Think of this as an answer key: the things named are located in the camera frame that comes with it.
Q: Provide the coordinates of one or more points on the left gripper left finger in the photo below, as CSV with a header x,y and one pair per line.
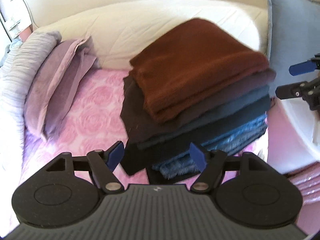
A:
x,y
102,165

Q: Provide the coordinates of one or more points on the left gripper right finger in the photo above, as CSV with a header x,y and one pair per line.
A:
x,y
210,164

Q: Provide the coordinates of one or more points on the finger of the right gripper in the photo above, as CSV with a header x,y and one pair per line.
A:
x,y
303,67
293,90

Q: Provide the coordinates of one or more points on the maroon knitted button vest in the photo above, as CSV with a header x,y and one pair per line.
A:
x,y
189,63

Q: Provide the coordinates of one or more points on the stack of folded dark clothes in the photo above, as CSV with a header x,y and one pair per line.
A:
x,y
145,136

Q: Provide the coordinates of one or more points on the pink floral bed blanket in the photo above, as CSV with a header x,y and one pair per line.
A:
x,y
252,201

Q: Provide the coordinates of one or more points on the grey blue cushion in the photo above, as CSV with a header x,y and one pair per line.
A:
x,y
293,37

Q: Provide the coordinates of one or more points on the purple pillow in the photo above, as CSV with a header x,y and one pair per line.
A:
x,y
54,88

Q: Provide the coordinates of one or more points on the white striped rolled duvet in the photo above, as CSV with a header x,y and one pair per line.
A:
x,y
17,75

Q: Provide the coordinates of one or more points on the cream padded headboard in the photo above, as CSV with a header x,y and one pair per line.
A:
x,y
121,31

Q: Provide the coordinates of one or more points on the round white side table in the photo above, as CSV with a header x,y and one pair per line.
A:
x,y
16,19

